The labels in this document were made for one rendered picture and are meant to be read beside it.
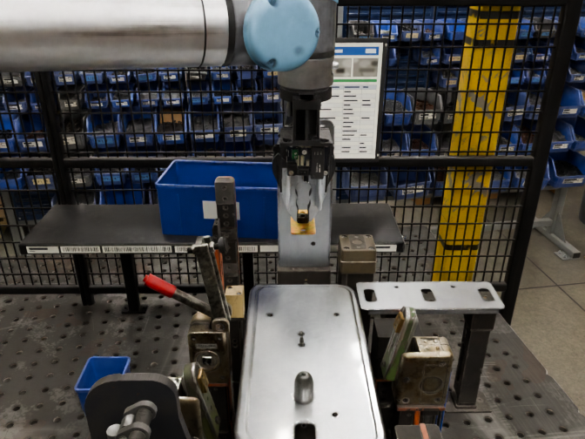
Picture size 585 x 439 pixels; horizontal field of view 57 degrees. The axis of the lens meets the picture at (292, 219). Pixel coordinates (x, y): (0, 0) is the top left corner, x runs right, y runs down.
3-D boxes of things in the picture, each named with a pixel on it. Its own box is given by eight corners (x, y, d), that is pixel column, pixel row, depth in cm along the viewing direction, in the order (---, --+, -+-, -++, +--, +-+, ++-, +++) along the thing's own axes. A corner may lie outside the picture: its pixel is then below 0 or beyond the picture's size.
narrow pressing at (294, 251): (329, 267, 120) (334, 119, 105) (278, 268, 120) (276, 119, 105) (329, 266, 121) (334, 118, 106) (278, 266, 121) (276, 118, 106)
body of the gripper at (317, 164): (278, 183, 74) (277, 97, 68) (278, 159, 82) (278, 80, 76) (332, 183, 74) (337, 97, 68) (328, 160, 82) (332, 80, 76)
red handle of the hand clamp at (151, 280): (227, 321, 92) (144, 280, 88) (221, 330, 93) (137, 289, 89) (230, 307, 96) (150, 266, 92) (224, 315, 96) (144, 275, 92)
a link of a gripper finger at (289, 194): (277, 234, 80) (281, 177, 75) (278, 215, 85) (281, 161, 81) (298, 235, 80) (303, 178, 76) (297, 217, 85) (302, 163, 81)
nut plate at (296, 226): (316, 234, 81) (316, 227, 81) (291, 234, 81) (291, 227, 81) (312, 211, 89) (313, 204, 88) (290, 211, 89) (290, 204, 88)
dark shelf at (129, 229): (404, 253, 126) (406, 242, 125) (19, 255, 125) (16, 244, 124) (388, 212, 146) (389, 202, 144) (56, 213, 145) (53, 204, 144)
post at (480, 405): (491, 412, 122) (514, 307, 109) (442, 413, 121) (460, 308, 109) (481, 392, 127) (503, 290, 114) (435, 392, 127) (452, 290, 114)
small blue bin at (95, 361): (124, 420, 120) (118, 389, 116) (79, 420, 120) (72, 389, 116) (136, 384, 129) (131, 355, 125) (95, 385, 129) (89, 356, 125)
